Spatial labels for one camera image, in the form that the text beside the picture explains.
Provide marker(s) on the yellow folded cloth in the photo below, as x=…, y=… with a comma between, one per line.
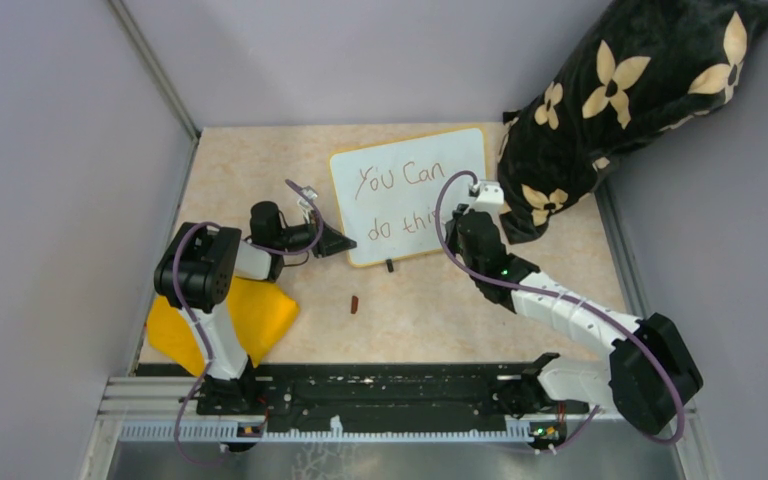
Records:
x=260, y=312

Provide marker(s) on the black floral pillow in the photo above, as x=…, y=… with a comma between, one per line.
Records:
x=643, y=69

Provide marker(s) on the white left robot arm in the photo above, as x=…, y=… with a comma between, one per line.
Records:
x=218, y=308

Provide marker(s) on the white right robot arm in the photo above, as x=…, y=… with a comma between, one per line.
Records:
x=644, y=370

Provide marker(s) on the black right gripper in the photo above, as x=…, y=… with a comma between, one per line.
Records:
x=453, y=230

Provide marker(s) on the yellow-framed whiteboard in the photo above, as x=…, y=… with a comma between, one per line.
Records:
x=387, y=193

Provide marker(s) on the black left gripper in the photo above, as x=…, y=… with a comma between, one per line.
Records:
x=331, y=241

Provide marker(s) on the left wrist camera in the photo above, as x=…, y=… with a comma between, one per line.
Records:
x=307, y=200

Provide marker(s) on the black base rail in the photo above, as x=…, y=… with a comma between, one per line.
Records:
x=344, y=403

